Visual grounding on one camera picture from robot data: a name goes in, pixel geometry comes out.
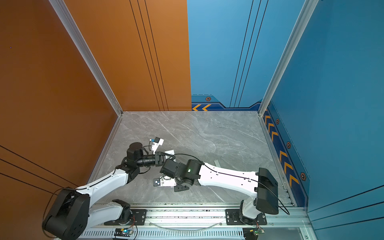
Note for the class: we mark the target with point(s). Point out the right circuit board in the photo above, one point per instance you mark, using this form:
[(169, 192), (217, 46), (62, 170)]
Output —
[(252, 233)]

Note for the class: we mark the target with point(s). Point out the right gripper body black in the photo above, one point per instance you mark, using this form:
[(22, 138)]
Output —
[(179, 179)]

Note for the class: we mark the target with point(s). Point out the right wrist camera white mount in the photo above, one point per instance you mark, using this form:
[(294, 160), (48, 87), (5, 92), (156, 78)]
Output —
[(164, 182)]

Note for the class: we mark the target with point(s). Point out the left aluminium corner post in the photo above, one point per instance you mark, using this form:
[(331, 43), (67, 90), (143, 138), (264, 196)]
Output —
[(74, 32)]

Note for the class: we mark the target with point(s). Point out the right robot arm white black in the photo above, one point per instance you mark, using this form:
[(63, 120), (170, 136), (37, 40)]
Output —
[(260, 187)]

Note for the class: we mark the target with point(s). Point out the aluminium corner post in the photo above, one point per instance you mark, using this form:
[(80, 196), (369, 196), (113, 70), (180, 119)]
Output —
[(74, 32), (292, 43)]

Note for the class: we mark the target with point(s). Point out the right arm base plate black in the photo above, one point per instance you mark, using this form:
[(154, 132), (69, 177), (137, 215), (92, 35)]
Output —
[(234, 217)]

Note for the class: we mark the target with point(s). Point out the white remote control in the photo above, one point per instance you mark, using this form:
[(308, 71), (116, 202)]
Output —
[(169, 154)]

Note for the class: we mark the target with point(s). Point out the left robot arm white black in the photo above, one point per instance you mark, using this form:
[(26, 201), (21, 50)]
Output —
[(75, 210)]

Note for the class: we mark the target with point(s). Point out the white slotted cable duct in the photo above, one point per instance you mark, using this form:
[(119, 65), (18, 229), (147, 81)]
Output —
[(163, 234)]

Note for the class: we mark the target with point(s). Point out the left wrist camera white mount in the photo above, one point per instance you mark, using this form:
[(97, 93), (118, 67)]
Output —
[(155, 143)]

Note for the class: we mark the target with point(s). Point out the left circuit board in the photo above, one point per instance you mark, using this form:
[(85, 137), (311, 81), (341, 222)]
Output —
[(123, 233)]

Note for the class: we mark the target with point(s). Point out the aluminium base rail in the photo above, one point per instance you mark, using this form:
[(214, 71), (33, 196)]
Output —
[(202, 216)]

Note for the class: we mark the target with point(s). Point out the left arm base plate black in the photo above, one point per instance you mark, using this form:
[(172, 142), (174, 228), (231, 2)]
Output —
[(137, 217)]

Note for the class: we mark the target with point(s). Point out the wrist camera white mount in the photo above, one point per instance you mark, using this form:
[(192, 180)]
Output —
[(155, 143), (164, 182)]

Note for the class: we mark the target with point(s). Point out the right aluminium corner post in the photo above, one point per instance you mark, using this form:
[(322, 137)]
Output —
[(292, 43)]

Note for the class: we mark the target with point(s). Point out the circuit board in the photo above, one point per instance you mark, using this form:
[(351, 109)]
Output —
[(123, 233), (252, 233)]

